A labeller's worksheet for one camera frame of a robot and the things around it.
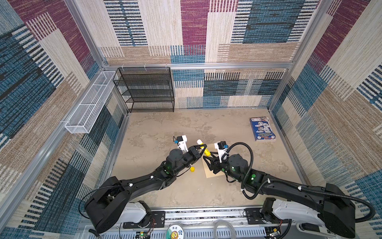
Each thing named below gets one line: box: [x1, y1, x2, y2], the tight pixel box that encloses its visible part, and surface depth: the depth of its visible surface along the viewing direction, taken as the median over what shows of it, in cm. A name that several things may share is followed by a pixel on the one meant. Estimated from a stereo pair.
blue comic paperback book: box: [249, 116, 277, 141], surface depth 107 cm
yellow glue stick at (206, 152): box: [196, 138, 212, 157], surface depth 76 cm
